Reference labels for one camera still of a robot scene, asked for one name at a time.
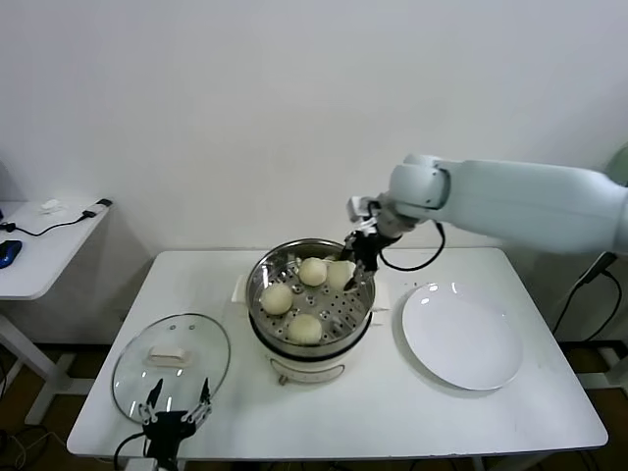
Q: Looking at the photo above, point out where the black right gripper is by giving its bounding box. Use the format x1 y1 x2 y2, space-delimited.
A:
341 230 394 293

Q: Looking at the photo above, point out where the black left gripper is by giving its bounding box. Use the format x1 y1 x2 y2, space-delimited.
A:
136 376 213 460

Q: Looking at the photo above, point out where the white steamed baozi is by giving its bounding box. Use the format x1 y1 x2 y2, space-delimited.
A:
259 284 294 316
287 313 324 346
298 256 329 288
325 260 358 294

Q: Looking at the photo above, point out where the glass pot lid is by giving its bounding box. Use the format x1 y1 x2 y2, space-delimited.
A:
111 313 232 427

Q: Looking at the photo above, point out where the stainless steel steamer basket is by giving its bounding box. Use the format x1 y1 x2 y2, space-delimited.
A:
245 237 378 348

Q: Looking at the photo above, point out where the white electric cooker pot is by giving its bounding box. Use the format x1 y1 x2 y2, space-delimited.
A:
231 273 392 387

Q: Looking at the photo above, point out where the white round plate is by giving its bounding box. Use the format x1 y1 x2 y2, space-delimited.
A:
400 282 524 393

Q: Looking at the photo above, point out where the white side desk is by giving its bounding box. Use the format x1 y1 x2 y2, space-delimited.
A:
0 199 115 426

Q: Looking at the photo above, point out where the blue computer mouse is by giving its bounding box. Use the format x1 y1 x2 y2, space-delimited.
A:
0 238 25 270

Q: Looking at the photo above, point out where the pale green appliance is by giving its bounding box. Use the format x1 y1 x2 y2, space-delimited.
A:
605 144 628 187

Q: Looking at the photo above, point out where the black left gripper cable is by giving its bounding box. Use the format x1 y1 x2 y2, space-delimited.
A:
113 431 148 467

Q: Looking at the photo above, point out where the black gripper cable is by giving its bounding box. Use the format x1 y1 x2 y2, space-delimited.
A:
377 220 445 272
113 431 148 467

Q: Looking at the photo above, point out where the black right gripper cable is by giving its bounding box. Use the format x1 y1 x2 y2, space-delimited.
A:
377 220 445 272

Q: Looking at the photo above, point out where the black power cable with adapter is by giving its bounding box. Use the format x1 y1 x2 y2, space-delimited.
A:
553 250 623 342

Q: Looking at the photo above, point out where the black desk cable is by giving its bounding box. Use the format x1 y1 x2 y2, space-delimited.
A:
0 209 97 237

